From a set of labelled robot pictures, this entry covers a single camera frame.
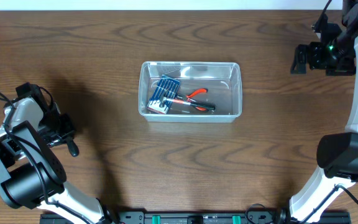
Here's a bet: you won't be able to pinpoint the yellow black screwdriver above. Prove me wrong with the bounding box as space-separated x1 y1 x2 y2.
49 138 80 157

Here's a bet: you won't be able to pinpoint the claw hammer black handle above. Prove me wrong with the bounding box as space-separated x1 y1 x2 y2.
160 96 215 110

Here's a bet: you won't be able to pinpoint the red handled pliers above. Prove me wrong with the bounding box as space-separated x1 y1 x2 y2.
176 88 208 112

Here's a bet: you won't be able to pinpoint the blue precision screwdriver set case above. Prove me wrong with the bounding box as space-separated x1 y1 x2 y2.
147 75 180 114

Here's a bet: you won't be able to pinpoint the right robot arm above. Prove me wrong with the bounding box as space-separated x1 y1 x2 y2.
273 1 358 223

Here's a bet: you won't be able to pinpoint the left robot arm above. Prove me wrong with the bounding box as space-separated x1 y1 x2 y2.
0 91 117 223

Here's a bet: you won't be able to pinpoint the clear plastic container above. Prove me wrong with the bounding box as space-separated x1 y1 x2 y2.
139 61 242 123

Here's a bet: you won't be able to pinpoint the black mounting rail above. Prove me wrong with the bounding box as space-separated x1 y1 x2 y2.
39 210 352 224

